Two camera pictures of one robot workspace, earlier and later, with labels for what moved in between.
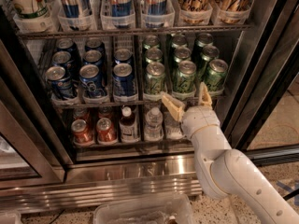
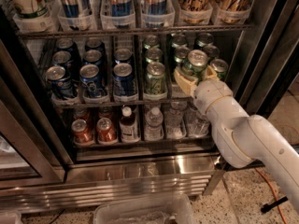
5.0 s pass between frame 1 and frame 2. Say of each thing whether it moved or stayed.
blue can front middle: stayed
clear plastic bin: stayed
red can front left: stayed
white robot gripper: moved
